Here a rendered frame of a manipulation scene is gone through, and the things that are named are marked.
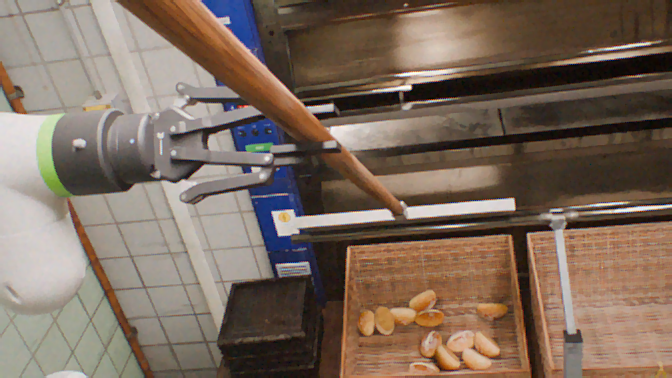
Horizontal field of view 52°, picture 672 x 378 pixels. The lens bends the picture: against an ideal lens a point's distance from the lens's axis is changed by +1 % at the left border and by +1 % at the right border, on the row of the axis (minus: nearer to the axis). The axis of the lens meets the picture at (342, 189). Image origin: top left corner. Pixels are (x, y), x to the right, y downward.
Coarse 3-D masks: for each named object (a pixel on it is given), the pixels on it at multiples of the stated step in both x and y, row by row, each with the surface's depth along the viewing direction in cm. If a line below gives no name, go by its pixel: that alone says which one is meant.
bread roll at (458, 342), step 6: (456, 336) 220; (462, 336) 219; (468, 336) 219; (474, 336) 221; (450, 342) 220; (456, 342) 219; (462, 342) 219; (468, 342) 219; (450, 348) 220; (456, 348) 219; (462, 348) 219
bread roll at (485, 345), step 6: (480, 336) 217; (486, 336) 218; (474, 342) 219; (480, 342) 216; (486, 342) 214; (492, 342) 215; (480, 348) 216; (486, 348) 214; (492, 348) 213; (498, 348) 214; (486, 354) 215; (492, 354) 214
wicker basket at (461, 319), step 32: (352, 256) 234; (384, 256) 233; (416, 256) 231; (448, 256) 229; (480, 256) 228; (512, 256) 218; (352, 288) 232; (384, 288) 237; (416, 288) 235; (448, 288) 233; (512, 288) 230; (352, 320) 226; (448, 320) 233; (480, 320) 231; (512, 320) 228; (352, 352) 220; (384, 352) 227; (416, 352) 224; (512, 352) 217
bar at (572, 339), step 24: (504, 216) 181; (528, 216) 179; (552, 216) 178; (576, 216) 177; (600, 216) 176; (624, 216) 175; (312, 240) 189; (336, 240) 188; (576, 336) 172; (576, 360) 174
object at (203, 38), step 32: (128, 0) 33; (160, 0) 34; (192, 0) 37; (160, 32) 37; (192, 32) 38; (224, 32) 42; (224, 64) 44; (256, 64) 49; (256, 96) 51; (288, 96) 57; (288, 128) 62; (320, 128) 70; (352, 160) 89; (384, 192) 124
